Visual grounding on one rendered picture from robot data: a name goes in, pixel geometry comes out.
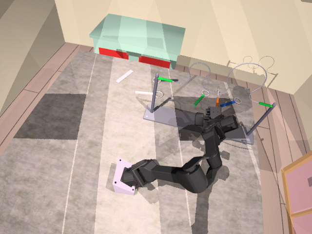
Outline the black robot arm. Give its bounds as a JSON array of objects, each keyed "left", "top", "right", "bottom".
[{"left": 120, "top": 106, "right": 238, "bottom": 194}]

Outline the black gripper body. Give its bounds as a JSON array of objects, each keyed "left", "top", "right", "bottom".
[{"left": 195, "top": 112, "right": 219, "bottom": 127}]

